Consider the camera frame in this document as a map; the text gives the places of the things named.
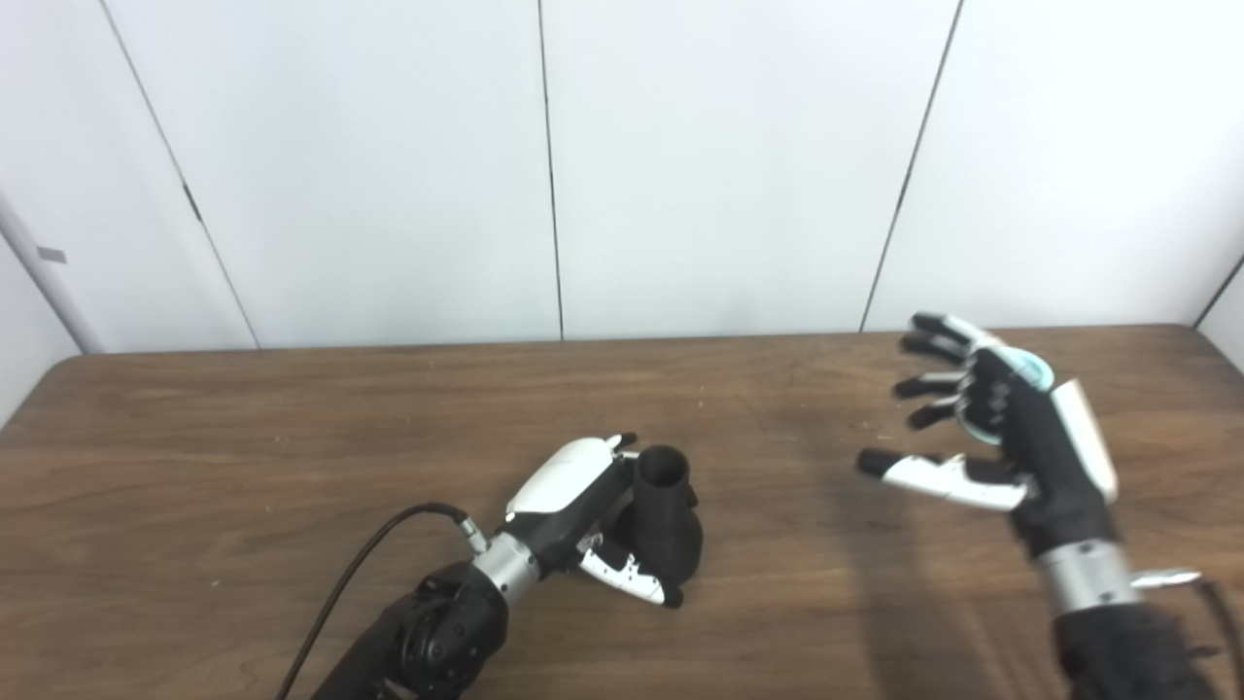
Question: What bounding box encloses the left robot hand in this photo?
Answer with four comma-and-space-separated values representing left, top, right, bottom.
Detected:
502, 433, 684, 611

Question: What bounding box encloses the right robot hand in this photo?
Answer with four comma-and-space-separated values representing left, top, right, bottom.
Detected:
855, 312, 1121, 561

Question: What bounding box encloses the light-blue hose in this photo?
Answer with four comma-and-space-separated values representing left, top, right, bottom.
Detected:
956, 348, 1056, 447

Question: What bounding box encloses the black nozzle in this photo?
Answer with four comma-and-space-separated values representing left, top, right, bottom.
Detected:
608, 445, 705, 588

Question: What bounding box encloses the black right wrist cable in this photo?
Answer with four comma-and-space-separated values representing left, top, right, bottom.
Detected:
1130, 568, 1244, 700

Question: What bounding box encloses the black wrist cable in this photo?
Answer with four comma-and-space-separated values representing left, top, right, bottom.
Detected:
275, 502, 489, 700
1130, 568, 1244, 700

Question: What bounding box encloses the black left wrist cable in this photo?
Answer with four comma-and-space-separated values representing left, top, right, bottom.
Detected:
275, 502, 489, 700

